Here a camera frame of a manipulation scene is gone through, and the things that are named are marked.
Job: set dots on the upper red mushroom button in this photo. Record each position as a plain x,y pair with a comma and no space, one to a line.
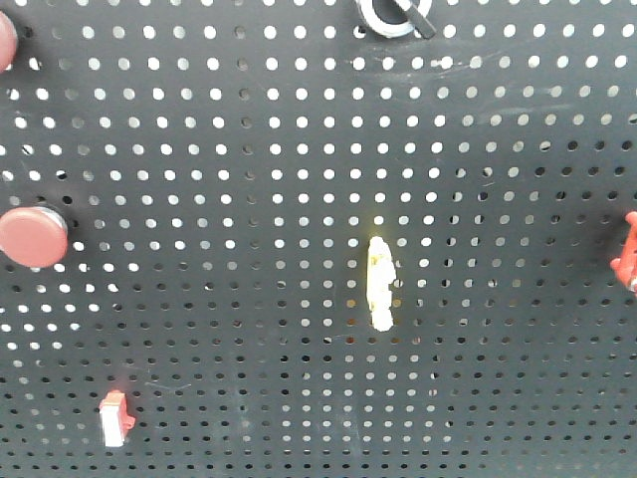
8,42

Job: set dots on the red toggle switch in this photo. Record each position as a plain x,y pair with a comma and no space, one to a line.
624,266

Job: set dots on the yellow toggle switch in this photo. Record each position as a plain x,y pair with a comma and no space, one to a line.
380,275

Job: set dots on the white red rocker switch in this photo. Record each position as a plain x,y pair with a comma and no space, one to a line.
115,420

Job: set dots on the black rotary selector knob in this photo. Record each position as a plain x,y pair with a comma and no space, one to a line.
397,19

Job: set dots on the black perforated pegboard panel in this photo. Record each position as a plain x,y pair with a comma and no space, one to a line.
222,166

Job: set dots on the lower red mushroom button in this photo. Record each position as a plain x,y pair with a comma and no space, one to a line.
34,237

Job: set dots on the red mushroom button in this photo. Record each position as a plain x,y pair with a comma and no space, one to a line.
8,42
34,237

